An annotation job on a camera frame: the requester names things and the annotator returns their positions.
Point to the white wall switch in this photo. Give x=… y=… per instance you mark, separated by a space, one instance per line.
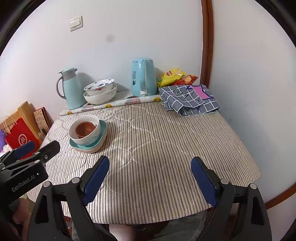
x=76 y=23

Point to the grey checked cloth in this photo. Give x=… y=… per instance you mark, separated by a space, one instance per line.
x=188 y=100

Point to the red paper bag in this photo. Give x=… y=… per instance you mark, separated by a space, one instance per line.
x=19 y=135

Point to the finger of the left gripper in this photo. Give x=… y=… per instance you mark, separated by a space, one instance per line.
x=43 y=155
x=19 y=153

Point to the person's left hand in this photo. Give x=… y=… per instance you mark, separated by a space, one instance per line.
x=21 y=218

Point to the rolled fruit pattern mat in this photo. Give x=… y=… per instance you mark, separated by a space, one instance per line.
x=121 y=102

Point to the yellow chips bag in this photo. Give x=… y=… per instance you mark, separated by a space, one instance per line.
x=170 y=77

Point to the brown cardboard box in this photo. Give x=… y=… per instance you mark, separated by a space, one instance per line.
x=24 y=111

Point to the brown wooden door frame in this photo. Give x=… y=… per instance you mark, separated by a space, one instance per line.
x=208 y=41

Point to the light blue electric kettle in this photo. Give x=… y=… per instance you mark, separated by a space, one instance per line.
x=143 y=81

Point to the light blue thermos jug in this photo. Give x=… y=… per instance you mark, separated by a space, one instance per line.
x=69 y=87

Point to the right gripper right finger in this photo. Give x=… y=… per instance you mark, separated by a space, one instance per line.
x=252 y=221

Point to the red chips bag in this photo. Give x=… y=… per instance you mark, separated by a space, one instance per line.
x=186 y=80

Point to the white large bowl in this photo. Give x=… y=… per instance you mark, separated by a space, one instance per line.
x=101 y=98

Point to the brown small cup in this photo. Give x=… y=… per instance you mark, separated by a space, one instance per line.
x=84 y=128

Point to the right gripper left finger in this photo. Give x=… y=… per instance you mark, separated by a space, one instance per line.
x=47 y=220

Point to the blue square plate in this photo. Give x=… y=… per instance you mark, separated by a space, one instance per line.
x=103 y=131

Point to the white ceramic bowl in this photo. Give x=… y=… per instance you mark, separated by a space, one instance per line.
x=89 y=139

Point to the green square plate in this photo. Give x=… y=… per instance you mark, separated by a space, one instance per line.
x=93 y=148

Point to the blue patterned porcelain bowl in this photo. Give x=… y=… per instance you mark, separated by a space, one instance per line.
x=99 y=87

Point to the striped quilted table cover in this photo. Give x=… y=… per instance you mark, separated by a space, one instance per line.
x=150 y=151

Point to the patterned gift box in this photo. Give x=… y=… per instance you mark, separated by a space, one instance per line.
x=43 y=120

